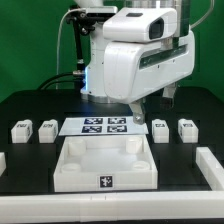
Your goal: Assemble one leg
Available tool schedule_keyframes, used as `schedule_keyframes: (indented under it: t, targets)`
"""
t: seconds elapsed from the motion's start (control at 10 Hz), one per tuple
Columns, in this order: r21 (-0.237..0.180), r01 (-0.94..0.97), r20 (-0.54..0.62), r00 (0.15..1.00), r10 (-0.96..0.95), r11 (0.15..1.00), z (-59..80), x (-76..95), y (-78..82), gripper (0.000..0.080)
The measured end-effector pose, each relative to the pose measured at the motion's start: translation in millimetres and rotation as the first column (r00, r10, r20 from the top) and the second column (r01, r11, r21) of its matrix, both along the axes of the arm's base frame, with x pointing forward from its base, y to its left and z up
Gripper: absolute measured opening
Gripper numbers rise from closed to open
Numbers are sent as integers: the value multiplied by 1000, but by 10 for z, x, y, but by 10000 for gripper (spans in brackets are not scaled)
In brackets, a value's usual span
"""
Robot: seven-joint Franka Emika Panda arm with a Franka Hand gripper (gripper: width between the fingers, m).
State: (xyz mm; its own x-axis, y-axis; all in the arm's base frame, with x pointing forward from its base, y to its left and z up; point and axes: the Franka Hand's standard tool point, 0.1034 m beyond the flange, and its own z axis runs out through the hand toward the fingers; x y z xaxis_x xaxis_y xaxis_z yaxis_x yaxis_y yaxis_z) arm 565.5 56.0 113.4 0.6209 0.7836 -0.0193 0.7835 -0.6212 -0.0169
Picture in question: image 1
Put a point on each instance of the black camera stand pole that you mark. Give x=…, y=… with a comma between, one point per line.
x=79, y=54

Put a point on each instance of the black camera on stand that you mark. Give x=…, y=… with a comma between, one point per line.
x=93, y=13

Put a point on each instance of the white right fence block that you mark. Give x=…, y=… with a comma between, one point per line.
x=210, y=167

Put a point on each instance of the white front fence wall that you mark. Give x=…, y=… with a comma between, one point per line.
x=111, y=207

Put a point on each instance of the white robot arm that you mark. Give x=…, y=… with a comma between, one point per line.
x=94, y=87

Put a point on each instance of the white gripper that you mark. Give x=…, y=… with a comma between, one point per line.
x=142, y=57

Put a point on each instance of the white sheet with markers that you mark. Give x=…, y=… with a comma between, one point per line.
x=101, y=126

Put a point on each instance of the white fence block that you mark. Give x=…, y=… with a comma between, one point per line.
x=210, y=167
x=2, y=163

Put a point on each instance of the white square tabletop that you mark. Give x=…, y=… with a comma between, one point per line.
x=104, y=163

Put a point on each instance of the white left fence block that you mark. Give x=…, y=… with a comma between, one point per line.
x=2, y=163

